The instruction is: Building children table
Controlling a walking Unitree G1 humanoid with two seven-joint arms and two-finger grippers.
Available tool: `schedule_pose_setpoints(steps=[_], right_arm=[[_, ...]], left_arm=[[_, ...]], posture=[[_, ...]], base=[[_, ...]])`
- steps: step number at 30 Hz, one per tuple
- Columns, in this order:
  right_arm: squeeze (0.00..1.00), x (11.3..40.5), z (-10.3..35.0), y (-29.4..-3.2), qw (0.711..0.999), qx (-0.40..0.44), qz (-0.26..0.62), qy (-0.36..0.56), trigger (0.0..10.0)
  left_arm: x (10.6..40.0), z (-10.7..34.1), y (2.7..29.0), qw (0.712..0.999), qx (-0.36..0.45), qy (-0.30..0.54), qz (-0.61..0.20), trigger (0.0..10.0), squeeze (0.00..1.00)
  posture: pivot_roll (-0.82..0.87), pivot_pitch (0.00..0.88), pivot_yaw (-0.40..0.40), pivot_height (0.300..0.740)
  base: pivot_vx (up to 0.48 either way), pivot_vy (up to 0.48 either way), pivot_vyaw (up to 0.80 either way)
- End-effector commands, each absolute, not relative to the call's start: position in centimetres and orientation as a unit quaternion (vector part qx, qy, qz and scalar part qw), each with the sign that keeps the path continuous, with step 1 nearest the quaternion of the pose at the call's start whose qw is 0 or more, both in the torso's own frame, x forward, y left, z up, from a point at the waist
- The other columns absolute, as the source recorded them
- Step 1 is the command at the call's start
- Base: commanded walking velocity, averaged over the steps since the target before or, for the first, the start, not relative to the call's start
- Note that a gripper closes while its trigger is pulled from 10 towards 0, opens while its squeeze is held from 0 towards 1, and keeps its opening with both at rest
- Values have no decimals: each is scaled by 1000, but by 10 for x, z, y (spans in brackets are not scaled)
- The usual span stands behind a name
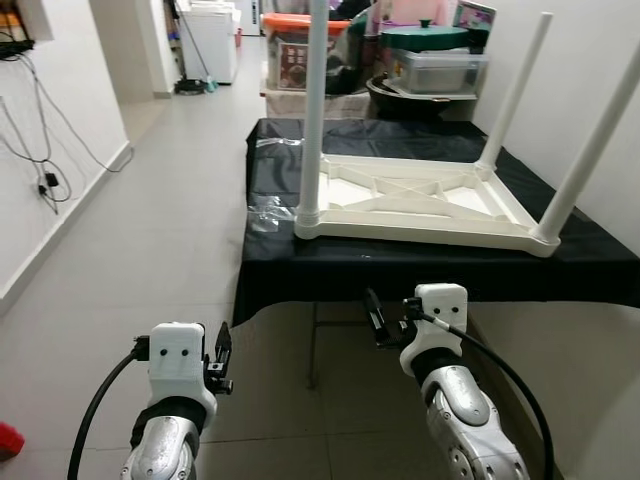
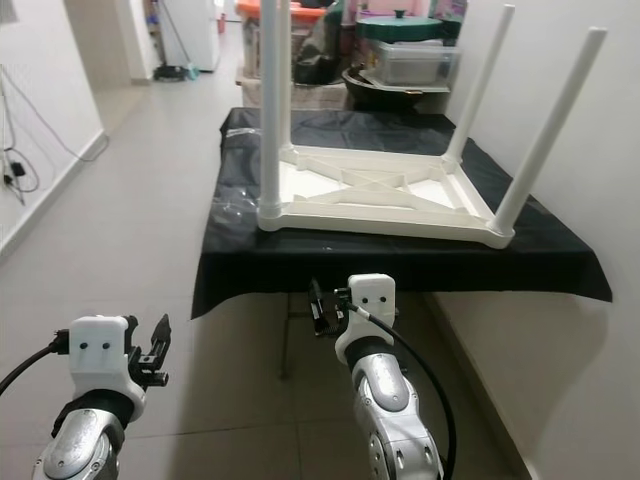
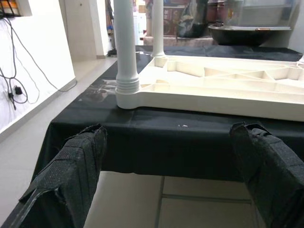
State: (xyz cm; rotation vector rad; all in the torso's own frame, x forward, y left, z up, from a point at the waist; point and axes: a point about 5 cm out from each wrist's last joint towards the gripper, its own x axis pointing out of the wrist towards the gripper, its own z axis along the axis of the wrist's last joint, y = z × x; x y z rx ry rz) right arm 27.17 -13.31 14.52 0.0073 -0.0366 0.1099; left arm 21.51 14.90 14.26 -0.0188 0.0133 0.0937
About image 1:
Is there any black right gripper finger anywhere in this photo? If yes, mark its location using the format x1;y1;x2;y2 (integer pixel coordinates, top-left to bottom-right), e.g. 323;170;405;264
363;288;388;346

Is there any white plastic table top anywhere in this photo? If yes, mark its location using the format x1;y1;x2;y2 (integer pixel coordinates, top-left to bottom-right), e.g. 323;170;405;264
293;155;563;258

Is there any black tablecloth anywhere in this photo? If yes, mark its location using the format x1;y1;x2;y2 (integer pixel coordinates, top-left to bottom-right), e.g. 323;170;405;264
232;118;640;326

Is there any clear plastic bag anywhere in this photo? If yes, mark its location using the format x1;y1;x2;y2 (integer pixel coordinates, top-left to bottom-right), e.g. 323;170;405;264
245;198;301;238

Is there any black basin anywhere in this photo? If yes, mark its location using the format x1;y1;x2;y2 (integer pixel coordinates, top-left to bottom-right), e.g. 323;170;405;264
365;75;481;123

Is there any red plastic stool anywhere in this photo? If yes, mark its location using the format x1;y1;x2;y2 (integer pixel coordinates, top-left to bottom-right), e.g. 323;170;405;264
0;422;26;463

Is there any stone ledge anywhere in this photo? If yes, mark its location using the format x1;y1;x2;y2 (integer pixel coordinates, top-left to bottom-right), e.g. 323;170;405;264
262;88;381;123

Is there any clear plastic storage box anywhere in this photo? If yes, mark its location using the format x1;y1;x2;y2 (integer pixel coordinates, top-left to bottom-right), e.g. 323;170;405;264
390;50;491;98

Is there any black plastic bag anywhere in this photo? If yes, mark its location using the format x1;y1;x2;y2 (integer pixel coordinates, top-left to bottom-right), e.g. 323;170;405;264
325;5;379;96

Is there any green pot lid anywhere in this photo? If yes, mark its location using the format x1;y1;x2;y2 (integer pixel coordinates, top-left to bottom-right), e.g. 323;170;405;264
380;20;471;53

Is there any pink box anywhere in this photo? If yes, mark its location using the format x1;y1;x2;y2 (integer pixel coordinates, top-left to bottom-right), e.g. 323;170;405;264
380;0;456;26

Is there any black and orange device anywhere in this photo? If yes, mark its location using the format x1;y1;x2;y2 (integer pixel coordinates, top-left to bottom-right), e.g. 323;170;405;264
0;0;36;59

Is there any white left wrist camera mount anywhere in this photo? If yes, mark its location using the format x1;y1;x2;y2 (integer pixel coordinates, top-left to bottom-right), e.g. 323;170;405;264
135;322;219;421

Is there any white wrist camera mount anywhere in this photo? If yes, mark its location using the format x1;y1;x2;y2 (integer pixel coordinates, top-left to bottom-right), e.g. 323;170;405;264
135;322;219;421
400;283;469;379

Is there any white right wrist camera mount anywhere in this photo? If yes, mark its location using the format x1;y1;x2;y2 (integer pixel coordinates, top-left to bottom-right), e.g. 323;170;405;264
400;283;469;379

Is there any grey folding table frame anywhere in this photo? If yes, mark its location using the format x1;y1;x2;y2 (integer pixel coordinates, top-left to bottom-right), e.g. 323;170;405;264
304;300;323;391

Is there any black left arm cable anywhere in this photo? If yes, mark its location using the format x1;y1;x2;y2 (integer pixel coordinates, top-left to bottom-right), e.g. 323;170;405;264
68;340;151;480

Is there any dark wall cable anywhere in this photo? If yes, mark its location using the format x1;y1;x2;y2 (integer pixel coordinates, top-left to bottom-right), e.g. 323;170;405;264
0;55;71;216

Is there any thin grey wall cable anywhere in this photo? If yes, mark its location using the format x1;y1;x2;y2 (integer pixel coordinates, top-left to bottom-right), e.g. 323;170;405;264
20;55;131;173

